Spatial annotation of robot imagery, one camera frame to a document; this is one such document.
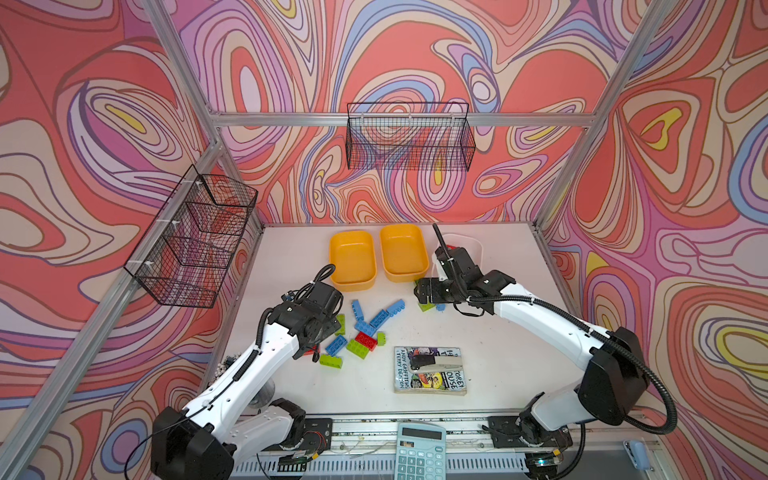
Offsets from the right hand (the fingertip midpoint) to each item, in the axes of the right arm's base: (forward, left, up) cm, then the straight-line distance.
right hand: (430, 297), depth 83 cm
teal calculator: (-35, +6, -11) cm, 38 cm away
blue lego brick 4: (-9, +28, -11) cm, 31 cm away
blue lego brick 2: (0, +15, -12) cm, 20 cm away
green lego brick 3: (-13, +29, -13) cm, 34 cm away
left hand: (-8, +30, -2) cm, 31 cm away
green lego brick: (+4, 0, -12) cm, 13 cm away
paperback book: (-19, +8, -12) cm, 24 cm away
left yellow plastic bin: (+26, +24, -11) cm, 37 cm away
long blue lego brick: (+3, +10, -11) cm, 15 cm away
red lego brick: (-7, +19, -12) cm, 24 cm away
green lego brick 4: (-10, +22, -12) cm, 26 cm away
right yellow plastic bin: (+26, +5, -11) cm, 29 cm away
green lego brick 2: (+1, +27, -12) cm, 30 cm away
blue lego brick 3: (-3, +19, -12) cm, 23 cm away
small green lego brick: (-7, +15, -12) cm, 20 cm away
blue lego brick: (+5, +23, -12) cm, 26 cm away
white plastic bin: (+29, -19, -10) cm, 36 cm away
